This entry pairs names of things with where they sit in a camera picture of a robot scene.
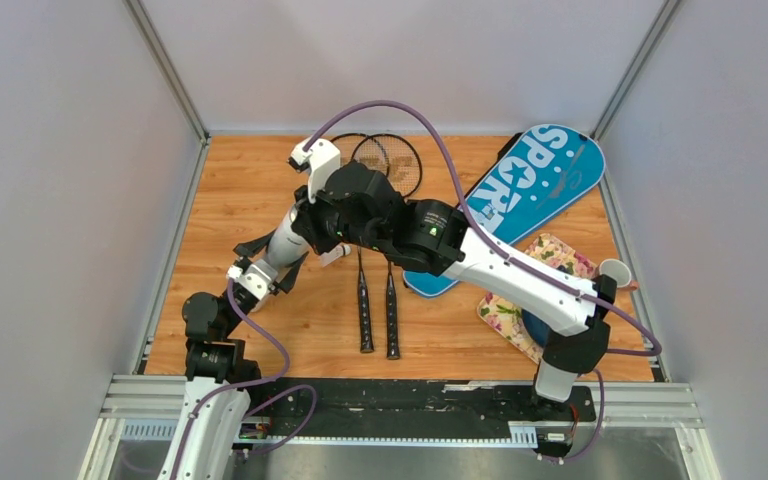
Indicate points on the right black badminton racket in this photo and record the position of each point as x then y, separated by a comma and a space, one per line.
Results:
398, 159

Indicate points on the left black badminton racket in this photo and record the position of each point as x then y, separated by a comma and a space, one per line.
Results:
348, 143

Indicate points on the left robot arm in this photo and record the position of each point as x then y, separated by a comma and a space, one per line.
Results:
218, 377

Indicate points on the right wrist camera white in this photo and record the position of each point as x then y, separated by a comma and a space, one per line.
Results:
319, 159

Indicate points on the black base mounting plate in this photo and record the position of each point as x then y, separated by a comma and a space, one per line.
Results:
410, 409

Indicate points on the blue racket cover bag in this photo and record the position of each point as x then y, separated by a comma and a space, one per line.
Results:
538, 174

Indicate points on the white shuttlecock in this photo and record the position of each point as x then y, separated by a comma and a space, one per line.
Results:
334, 254

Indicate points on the white shuttlecock tube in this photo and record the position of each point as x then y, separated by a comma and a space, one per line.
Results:
285, 246

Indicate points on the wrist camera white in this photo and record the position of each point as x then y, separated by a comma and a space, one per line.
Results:
234, 273
319, 159

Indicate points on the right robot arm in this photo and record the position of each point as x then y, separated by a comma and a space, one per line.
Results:
349, 203

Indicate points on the black badminton racket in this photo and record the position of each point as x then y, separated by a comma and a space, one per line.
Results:
398, 159
348, 143

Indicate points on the blue leaf-shaped dish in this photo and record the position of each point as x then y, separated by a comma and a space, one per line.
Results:
537, 329

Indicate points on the floral tray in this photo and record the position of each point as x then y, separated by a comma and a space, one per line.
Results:
518, 327

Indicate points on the white and pink mug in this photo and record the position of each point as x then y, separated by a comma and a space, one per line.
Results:
620, 272

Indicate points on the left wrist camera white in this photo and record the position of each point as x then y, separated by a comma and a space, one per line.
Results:
234, 273

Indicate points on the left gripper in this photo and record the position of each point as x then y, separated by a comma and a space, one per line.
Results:
253, 246

